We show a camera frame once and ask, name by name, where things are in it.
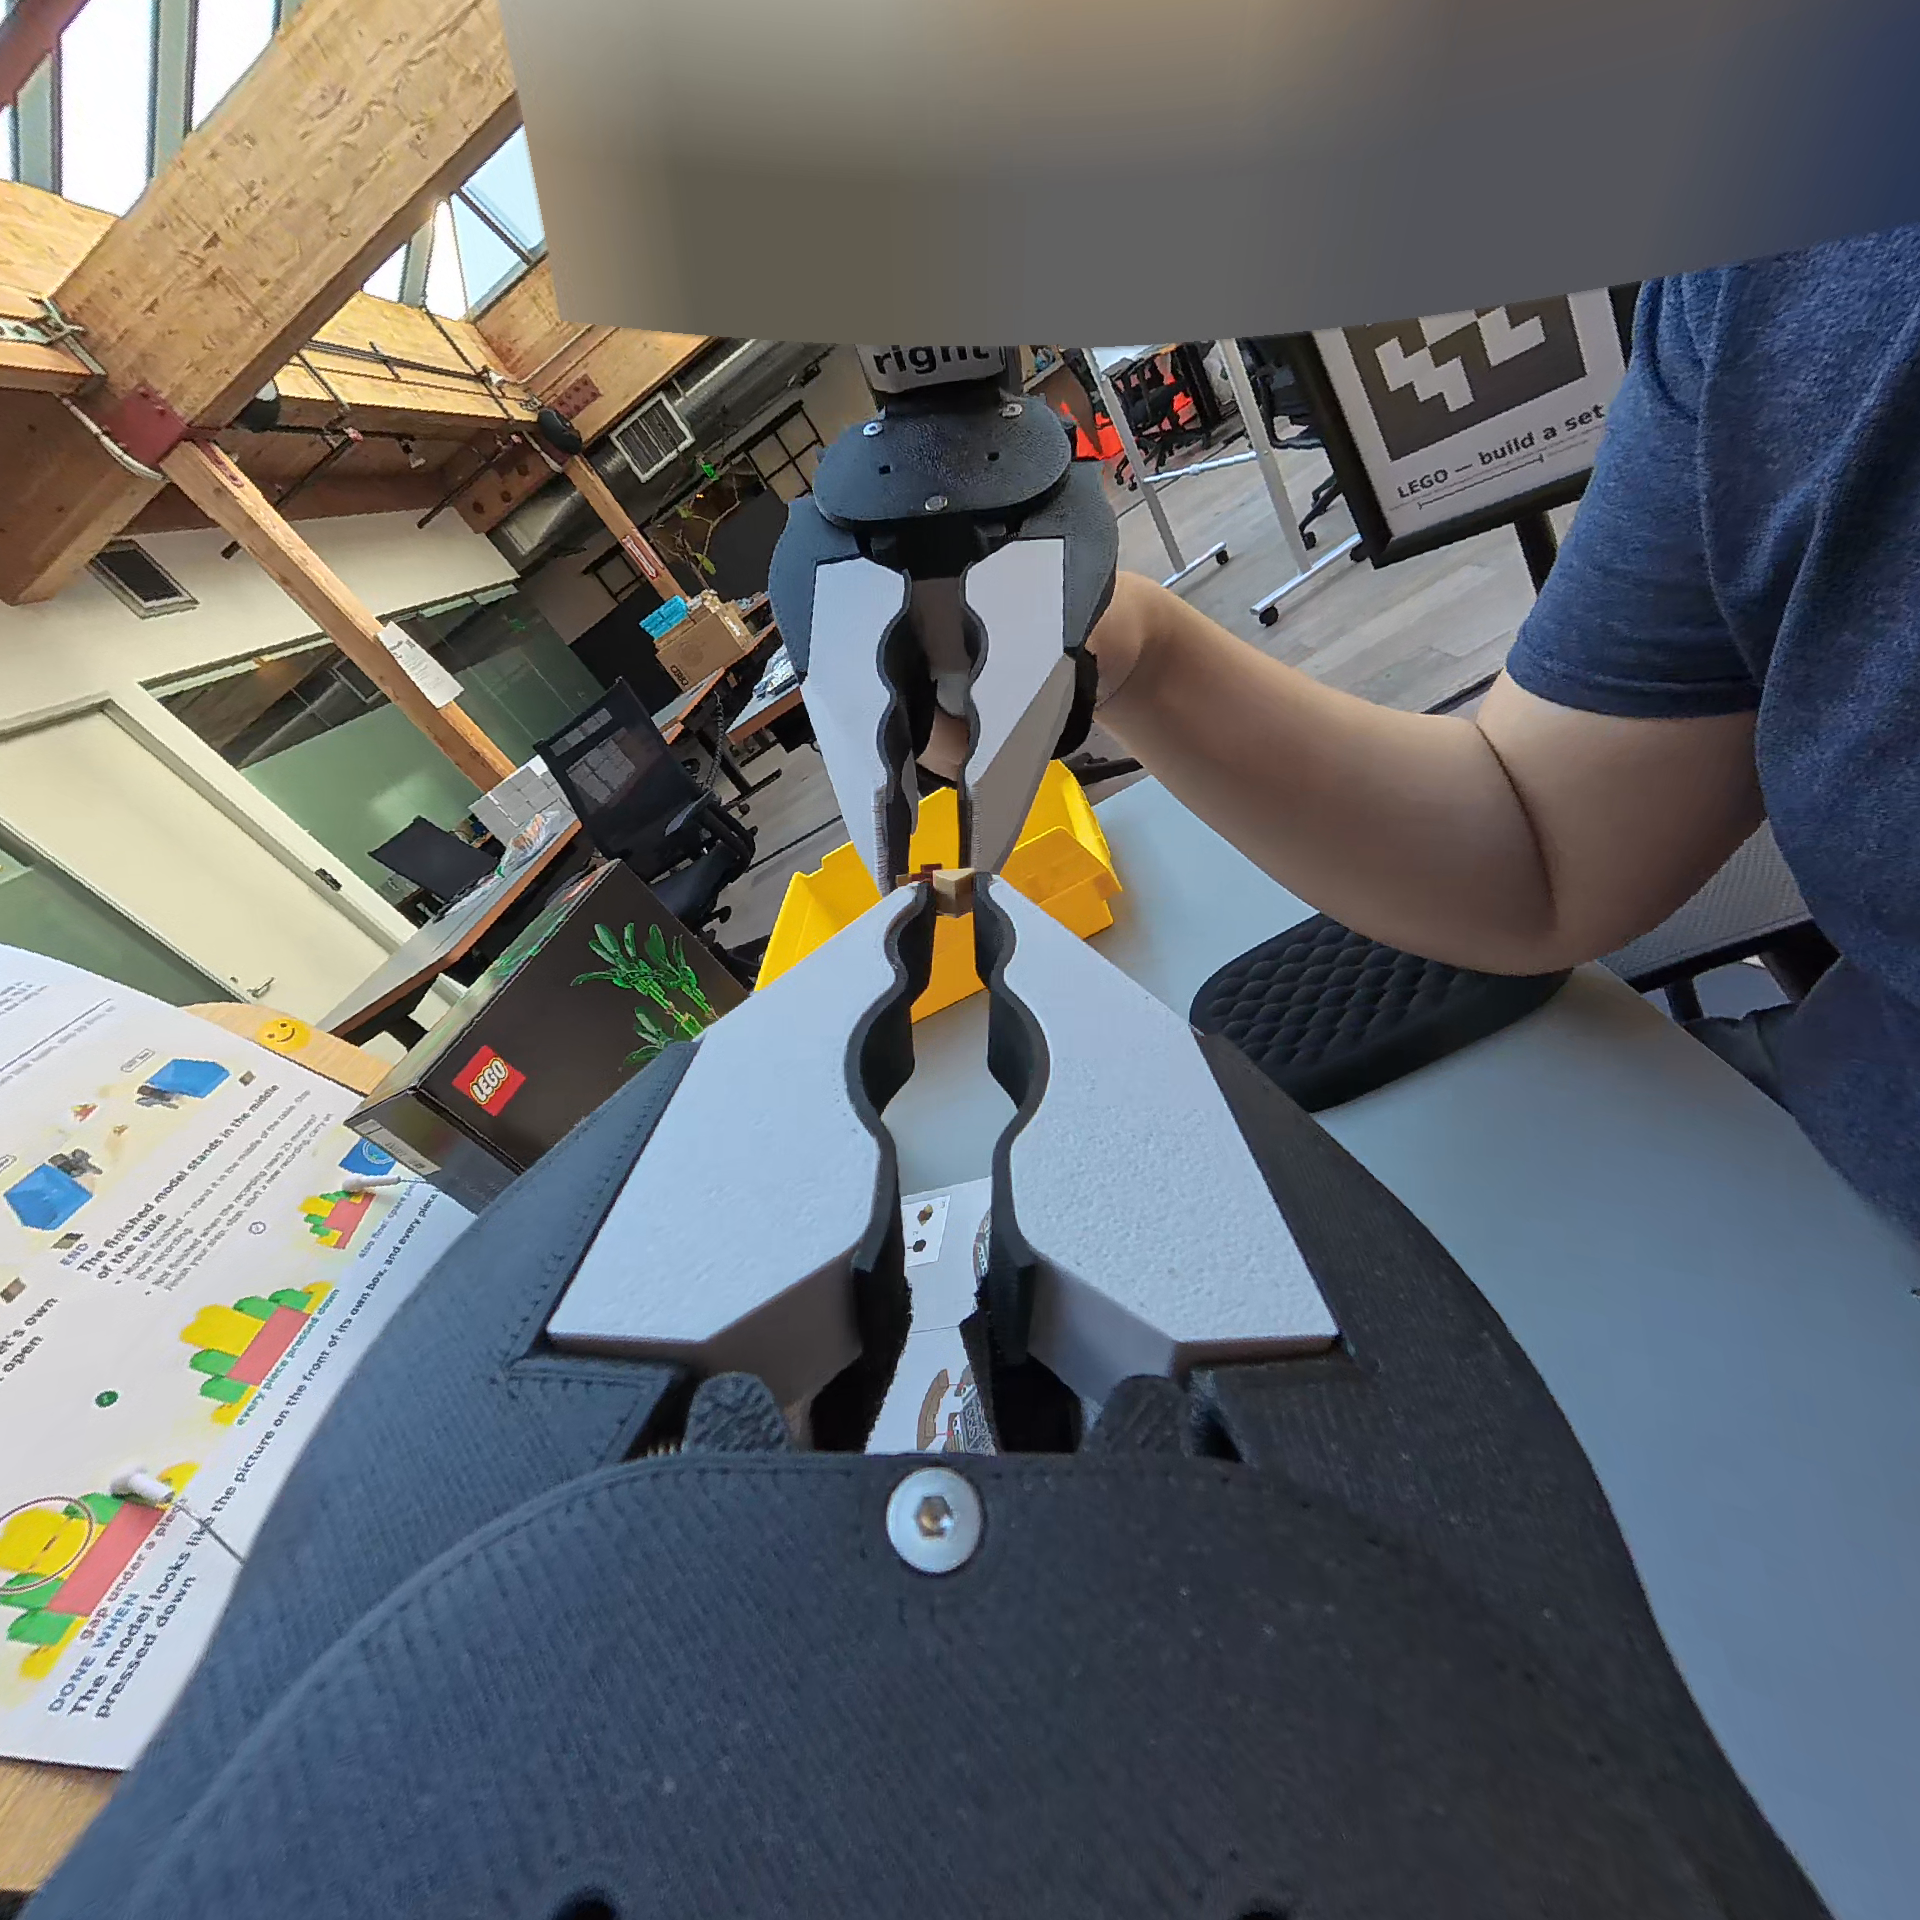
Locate black bamboo lego box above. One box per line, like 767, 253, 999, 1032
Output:
347, 858, 752, 1219

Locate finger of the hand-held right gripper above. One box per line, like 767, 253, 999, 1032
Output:
957, 538, 1078, 878
808, 560, 923, 884

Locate black office chair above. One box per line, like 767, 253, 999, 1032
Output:
365, 816, 499, 921
533, 678, 758, 942

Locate black white tag sign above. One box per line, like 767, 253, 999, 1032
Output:
1309, 292, 1640, 569

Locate lego instruction booklet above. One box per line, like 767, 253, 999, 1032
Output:
901, 1183, 997, 1452

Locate white printed task sheet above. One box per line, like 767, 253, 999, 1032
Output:
0, 942, 487, 1774

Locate stacked yellow plastic bins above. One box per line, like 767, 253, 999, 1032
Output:
758, 761, 1124, 1026

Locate person's right forearm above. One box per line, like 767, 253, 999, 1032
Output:
1086, 575, 1770, 980

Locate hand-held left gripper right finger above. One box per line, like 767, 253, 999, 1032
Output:
968, 878, 1342, 1452

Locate cardboard box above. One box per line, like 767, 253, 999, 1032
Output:
655, 602, 753, 688

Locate black wrist rest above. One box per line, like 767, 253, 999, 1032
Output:
1190, 911, 1569, 1115

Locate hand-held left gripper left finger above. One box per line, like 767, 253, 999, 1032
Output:
549, 883, 928, 1452

